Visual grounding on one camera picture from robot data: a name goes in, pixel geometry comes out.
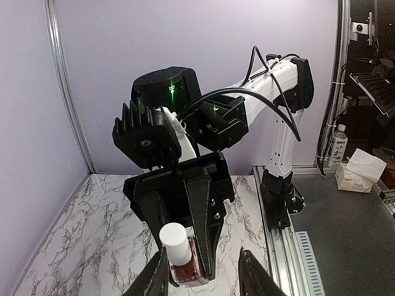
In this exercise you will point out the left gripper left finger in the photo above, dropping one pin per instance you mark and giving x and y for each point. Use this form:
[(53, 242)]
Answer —
[(153, 279)]

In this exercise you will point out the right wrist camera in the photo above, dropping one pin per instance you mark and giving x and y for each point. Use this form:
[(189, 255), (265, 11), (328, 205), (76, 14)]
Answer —
[(152, 138)]

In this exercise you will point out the red nail polish bottle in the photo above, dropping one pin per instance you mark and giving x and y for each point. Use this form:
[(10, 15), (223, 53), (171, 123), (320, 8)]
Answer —
[(182, 254)]

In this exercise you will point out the right aluminium frame post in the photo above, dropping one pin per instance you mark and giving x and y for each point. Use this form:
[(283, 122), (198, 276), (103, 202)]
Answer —
[(62, 75)]

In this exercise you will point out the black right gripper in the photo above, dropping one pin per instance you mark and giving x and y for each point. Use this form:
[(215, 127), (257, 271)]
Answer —
[(201, 191)]

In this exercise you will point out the white tissue box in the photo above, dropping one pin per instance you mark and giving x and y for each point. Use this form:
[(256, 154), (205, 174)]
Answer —
[(360, 173)]

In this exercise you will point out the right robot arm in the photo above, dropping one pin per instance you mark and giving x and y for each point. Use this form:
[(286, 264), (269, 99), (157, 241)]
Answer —
[(220, 119)]

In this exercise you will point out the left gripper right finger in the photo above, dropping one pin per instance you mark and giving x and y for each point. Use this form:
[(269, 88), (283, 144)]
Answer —
[(253, 278)]

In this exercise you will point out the front aluminium rail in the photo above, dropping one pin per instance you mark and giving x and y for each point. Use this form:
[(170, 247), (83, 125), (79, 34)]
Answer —
[(291, 258)]

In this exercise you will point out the plastic water bottle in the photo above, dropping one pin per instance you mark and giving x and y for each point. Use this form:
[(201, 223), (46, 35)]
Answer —
[(338, 145)]

